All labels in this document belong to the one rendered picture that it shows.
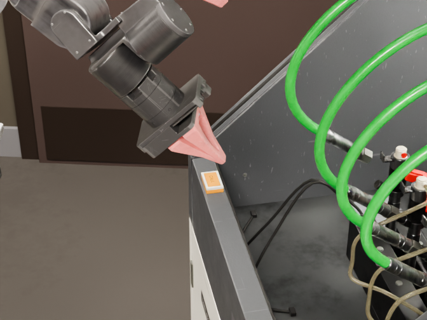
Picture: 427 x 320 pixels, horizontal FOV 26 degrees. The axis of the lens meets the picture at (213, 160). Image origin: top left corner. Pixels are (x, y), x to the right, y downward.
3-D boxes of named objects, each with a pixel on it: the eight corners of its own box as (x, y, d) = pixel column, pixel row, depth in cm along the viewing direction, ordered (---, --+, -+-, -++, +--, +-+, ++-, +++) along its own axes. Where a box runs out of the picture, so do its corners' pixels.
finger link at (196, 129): (236, 164, 113) (182, 115, 109) (195, 196, 116) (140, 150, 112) (238, 135, 118) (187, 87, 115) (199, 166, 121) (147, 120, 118)
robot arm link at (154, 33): (72, 9, 114) (44, 23, 106) (136, -54, 109) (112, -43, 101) (136, 82, 115) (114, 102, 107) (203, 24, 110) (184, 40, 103)
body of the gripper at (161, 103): (206, 108, 109) (161, 67, 106) (146, 157, 113) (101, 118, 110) (210, 82, 114) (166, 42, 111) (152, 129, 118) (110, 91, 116)
